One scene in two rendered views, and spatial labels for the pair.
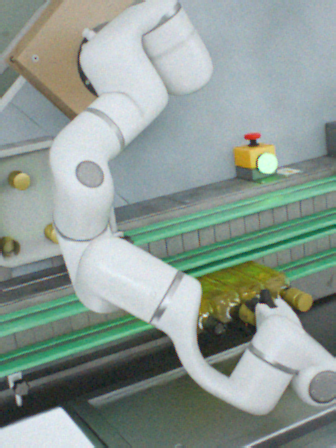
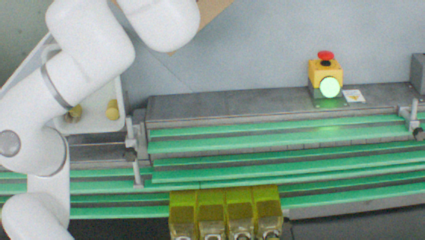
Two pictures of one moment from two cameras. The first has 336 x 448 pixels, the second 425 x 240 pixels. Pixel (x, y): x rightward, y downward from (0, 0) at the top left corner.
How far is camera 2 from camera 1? 0.74 m
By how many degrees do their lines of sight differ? 27
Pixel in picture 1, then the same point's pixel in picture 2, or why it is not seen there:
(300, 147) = (382, 70)
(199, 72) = (168, 37)
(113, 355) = not seen: hidden behind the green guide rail
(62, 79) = not seen: outside the picture
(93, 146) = (22, 114)
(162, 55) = (129, 14)
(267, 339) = not seen: outside the picture
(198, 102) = (277, 12)
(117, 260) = (16, 225)
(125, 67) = (70, 34)
